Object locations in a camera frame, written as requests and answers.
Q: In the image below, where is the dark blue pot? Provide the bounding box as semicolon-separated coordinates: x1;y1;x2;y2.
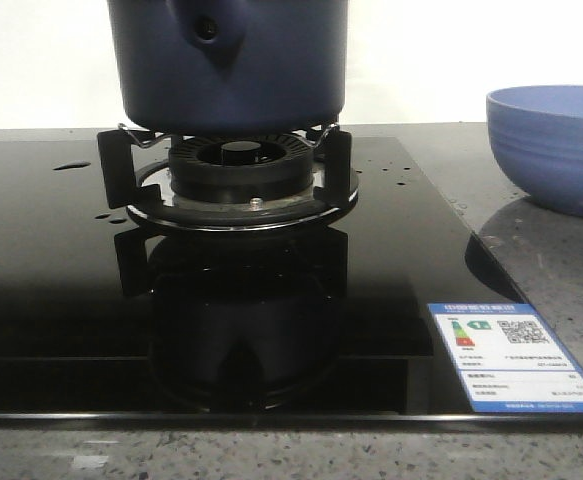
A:
107;0;348;135

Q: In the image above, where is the blue ceramic bowl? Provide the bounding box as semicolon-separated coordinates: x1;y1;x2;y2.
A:
486;85;583;217

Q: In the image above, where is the blue energy label sticker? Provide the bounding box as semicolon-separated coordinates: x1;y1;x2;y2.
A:
428;303;583;414

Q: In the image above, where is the right gas burner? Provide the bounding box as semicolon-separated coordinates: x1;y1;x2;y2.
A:
97;123;358;232

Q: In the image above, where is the black glass gas stove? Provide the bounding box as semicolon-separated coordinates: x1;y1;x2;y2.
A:
0;138;583;432

